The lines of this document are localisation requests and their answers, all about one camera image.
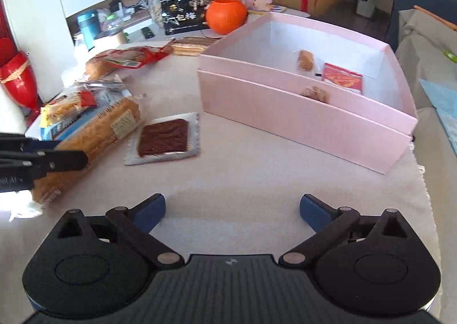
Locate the pink plush toy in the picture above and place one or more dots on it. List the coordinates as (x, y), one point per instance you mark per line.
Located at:
(257, 2)

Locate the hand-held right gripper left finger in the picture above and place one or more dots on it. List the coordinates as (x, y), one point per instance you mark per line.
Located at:
(151, 209)

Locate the black printed box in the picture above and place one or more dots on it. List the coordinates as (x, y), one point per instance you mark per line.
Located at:
(182, 11)

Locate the black remote control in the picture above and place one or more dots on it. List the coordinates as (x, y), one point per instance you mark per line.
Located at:
(147, 32)

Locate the small green item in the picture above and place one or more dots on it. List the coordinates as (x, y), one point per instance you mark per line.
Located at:
(450, 56)

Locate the light blue paper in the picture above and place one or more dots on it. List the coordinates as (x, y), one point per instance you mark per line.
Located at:
(444, 110)

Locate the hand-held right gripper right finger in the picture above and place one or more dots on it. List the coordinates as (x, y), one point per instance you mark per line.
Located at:
(314, 211)

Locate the bagged bread loaf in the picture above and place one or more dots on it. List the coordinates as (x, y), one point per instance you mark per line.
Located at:
(92, 131)

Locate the red bottle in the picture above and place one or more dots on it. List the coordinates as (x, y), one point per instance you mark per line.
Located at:
(18, 77)

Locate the orange stick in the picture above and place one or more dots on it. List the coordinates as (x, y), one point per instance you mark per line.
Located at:
(435, 17)

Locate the grey covered sofa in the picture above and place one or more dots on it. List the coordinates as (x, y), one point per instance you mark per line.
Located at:
(421, 45)

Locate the red snack bag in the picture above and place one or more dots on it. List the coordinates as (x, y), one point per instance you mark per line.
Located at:
(125, 58)

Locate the pink cardboard box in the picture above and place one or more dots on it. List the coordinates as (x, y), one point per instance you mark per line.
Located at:
(285, 120)
(271, 45)

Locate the teal tumbler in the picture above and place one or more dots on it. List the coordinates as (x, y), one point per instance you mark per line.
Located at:
(87, 28)

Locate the wafer packet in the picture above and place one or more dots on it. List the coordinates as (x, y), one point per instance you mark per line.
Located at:
(189, 45)

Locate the small red packet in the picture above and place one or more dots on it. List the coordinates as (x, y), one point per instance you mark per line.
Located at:
(342, 78)

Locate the wrapped small pastry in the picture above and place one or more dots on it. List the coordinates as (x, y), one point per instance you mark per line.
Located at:
(306, 60)
(316, 92)

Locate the dark jerky clear packet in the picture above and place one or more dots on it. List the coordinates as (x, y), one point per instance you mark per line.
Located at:
(163, 136)

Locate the orange pumpkin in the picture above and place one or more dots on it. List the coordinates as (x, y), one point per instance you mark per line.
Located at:
(225, 15)

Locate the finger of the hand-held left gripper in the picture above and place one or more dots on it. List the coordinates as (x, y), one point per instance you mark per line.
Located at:
(39, 145)
(66, 161)

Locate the beige tablecloth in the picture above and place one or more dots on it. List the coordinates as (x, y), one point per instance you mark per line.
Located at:
(232, 174)

